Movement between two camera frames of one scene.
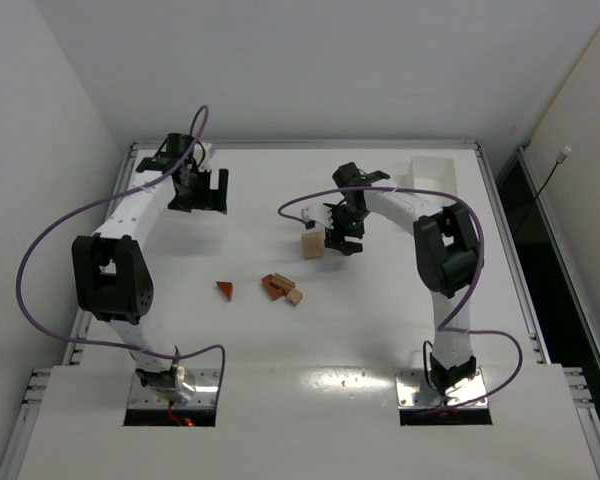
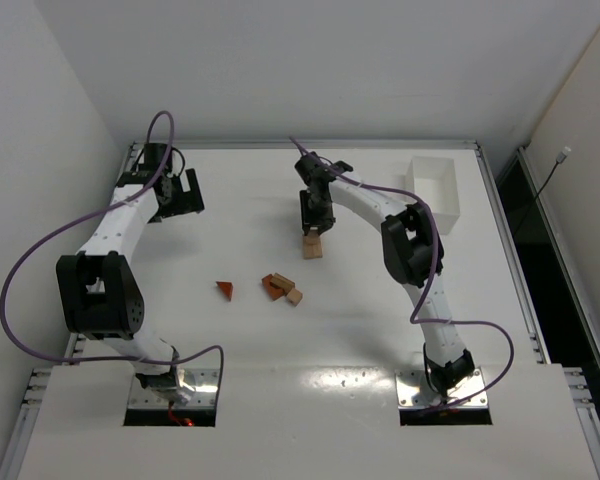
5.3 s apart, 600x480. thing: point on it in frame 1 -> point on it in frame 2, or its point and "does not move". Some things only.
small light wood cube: x=294 y=296 does not move
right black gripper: x=344 y=236 -> x=317 y=215
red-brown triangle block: x=226 y=286 does not move
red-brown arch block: x=272 y=291 does not move
